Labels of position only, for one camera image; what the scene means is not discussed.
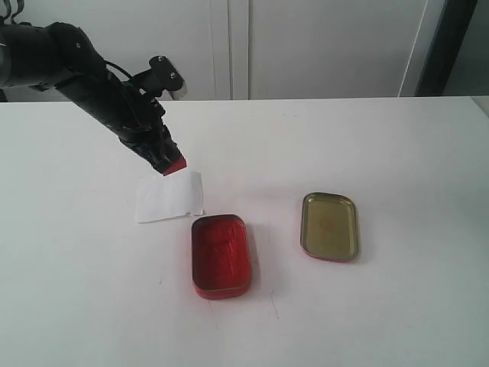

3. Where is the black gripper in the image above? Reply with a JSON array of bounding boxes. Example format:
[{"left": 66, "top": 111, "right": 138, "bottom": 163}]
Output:
[{"left": 119, "top": 124, "right": 182, "bottom": 174}]

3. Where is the red stamp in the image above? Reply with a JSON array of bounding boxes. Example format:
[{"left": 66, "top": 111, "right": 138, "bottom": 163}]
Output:
[{"left": 163, "top": 157, "right": 187, "bottom": 176}]

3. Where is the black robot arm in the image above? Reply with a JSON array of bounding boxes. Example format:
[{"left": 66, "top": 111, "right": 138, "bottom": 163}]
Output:
[{"left": 1, "top": 22, "right": 186, "bottom": 176}]

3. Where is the red ink pad tin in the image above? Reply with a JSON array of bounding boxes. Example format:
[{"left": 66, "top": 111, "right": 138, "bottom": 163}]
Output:
[{"left": 191, "top": 214, "right": 252, "bottom": 300}]

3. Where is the white paper sheet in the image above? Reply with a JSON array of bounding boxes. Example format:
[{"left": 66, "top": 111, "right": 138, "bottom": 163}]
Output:
[{"left": 134, "top": 168, "right": 204, "bottom": 223}]

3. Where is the gold tin lid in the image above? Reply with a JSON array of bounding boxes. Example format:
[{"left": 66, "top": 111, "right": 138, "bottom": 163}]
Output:
[{"left": 300, "top": 192, "right": 360, "bottom": 262}]

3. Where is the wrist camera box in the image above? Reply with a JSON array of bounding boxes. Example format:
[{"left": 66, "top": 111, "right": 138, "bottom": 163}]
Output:
[{"left": 149, "top": 56, "right": 187, "bottom": 100}]

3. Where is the black cable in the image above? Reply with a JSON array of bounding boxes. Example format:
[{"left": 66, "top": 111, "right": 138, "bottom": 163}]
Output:
[{"left": 103, "top": 60, "right": 134, "bottom": 83}]

